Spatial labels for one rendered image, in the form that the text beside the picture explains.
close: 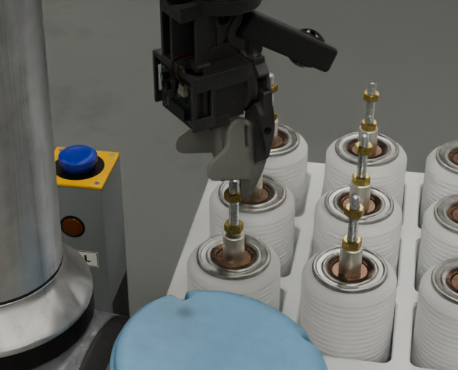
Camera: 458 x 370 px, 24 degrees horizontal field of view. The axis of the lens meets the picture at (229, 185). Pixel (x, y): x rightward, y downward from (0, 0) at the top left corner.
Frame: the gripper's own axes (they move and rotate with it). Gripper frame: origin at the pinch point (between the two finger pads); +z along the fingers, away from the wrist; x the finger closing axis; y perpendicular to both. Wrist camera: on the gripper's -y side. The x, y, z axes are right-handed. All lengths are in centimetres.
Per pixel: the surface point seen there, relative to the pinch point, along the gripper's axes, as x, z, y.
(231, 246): 0.7, 7.5, 1.4
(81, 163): -13.1, 1.9, 10.9
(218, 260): -0.4, 9.7, 2.3
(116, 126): -70, 35, -20
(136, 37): -99, 35, -40
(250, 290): 4.6, 10.5, 1.6
